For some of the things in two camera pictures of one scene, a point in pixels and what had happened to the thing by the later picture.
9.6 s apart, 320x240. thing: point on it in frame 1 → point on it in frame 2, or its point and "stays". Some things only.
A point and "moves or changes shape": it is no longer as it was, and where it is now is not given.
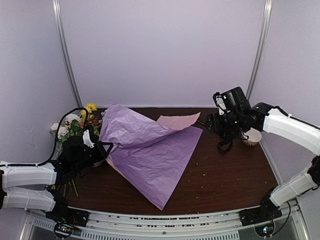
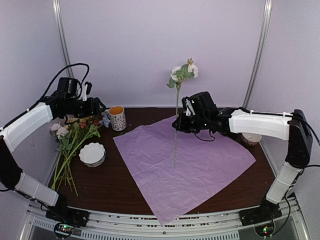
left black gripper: x=98 y=146 → x=93 y=108
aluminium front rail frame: x=208 y=225 stays
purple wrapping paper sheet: x=149 y=154 moves or changes shape
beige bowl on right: x=254 y=137 stays
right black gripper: x=212 y=120 → x=180 y=123
